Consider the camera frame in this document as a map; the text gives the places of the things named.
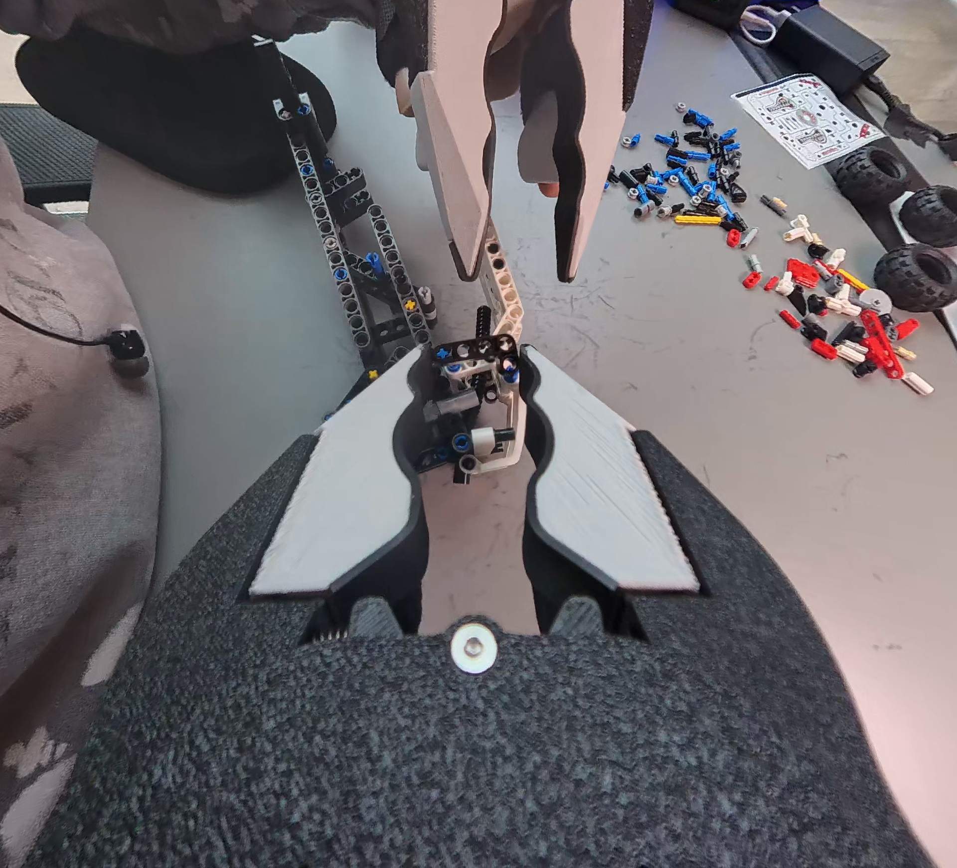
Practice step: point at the toy sticker sheet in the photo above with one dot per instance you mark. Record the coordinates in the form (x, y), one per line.
(807, 120)

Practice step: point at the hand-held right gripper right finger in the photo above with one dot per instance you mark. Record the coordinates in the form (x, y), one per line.
(605, 509)

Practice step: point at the person's left hand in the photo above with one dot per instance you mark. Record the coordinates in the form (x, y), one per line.
(523, 46)

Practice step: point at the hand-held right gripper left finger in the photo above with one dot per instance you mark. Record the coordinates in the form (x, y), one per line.
(336, 509)

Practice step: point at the black chair armrest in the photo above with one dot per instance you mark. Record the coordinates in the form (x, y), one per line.
(45, 143)

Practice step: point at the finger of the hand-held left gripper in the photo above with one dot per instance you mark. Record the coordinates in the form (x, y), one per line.
(456, 61)
(602, 98)

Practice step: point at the black rounded cushion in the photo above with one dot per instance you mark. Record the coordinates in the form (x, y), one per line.
(149, 120)

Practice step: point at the white toy truck model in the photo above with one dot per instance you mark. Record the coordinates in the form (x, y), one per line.
(315, 210)

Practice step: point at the pile of blue black toy pieces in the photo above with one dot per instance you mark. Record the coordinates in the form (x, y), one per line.
(688, 180)

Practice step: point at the black power adapter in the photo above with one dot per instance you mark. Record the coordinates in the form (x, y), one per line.
(830, 46)

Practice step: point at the pile of red white toy pieces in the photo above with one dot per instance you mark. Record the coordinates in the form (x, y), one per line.
(871, 337)

